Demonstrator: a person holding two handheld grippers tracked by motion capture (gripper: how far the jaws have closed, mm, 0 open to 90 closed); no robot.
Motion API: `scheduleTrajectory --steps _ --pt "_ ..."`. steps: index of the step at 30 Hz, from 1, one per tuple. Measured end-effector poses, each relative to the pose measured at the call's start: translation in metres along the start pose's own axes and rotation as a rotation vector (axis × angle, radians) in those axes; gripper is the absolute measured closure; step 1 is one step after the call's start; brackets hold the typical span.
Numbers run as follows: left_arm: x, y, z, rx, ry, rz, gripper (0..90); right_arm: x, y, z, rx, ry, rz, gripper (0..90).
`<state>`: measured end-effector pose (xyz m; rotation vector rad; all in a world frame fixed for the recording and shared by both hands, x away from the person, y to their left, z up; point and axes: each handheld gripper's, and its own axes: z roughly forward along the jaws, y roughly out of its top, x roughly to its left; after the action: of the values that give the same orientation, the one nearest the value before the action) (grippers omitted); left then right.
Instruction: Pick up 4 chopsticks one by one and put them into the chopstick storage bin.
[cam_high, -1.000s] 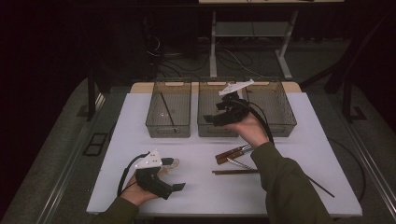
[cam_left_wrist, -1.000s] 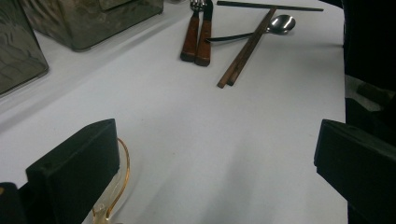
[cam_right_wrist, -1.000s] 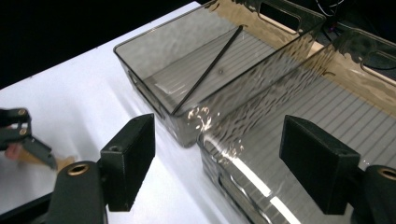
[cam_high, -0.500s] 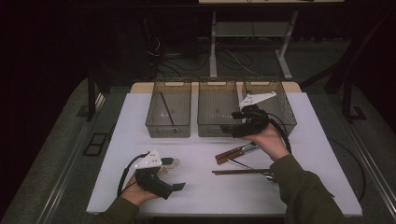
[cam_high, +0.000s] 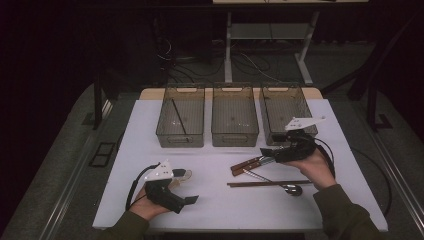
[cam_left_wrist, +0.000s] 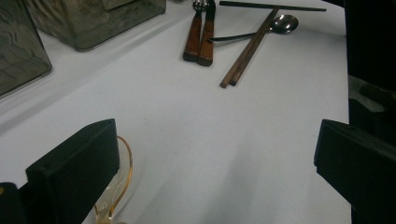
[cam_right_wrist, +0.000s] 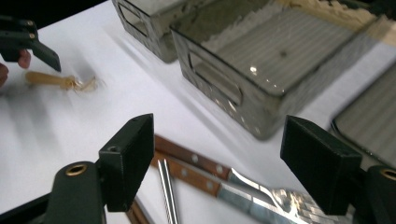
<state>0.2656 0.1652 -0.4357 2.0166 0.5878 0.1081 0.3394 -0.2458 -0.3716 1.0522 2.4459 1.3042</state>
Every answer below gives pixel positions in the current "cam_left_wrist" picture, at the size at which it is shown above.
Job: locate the brown wooden chopstick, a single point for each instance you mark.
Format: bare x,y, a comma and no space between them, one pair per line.
240,59
249,59

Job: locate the white table cover sheet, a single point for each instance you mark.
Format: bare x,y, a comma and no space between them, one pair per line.
202,140

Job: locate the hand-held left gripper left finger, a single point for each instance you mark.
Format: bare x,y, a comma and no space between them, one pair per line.
74,168

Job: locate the black chopstick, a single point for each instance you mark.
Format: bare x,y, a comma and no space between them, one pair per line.
274,6

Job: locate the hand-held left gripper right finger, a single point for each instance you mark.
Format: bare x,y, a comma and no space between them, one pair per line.
358,165

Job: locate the metal spoon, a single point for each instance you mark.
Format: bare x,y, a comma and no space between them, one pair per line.
283,24

